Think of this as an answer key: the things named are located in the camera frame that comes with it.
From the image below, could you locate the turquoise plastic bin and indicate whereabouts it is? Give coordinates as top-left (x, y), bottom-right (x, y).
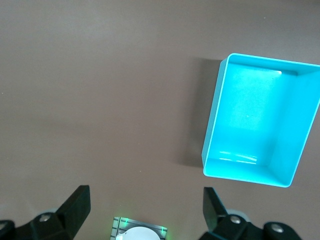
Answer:
top-left (201, 52), bottom-right (320, 188)

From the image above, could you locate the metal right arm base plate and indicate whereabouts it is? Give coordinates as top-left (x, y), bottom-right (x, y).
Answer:
top-left (110, 216), bottom-right (169, 240)

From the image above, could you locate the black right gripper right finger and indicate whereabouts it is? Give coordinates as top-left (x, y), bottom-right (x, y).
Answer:
top-left (199, 187), bottom-right (301, 240)

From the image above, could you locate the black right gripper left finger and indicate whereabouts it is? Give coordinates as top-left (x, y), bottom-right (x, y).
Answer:
top-left (0, 185), bottom-right (91, 240)

